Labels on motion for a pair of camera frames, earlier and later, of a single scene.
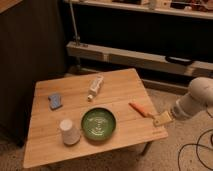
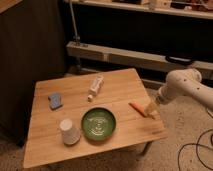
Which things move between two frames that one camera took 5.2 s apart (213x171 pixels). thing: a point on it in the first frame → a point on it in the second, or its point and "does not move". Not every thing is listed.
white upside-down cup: [71, 135] does not move
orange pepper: [138, 108] does not move
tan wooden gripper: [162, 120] → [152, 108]
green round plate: [98, 124] does not move
